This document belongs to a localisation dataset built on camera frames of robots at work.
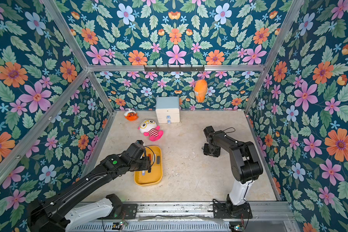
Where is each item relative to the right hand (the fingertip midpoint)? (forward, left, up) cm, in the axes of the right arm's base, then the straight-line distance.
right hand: (209, 153), depth 94 cm
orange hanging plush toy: (+34, +6, +25) cm, 43 cm away
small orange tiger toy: (+28, +60, +5) cm, 66 cm away
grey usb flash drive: (-6, +34, -1) cm, 35 cm away
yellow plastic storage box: (-16, +35, -1) cm, 38 cm away
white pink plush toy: (+16, +42, +6) cm, 46 cm away
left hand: (-13, +35, +13) cm, 40 cm away
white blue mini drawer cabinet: (+26, +30, +14) cm, 42 cm away
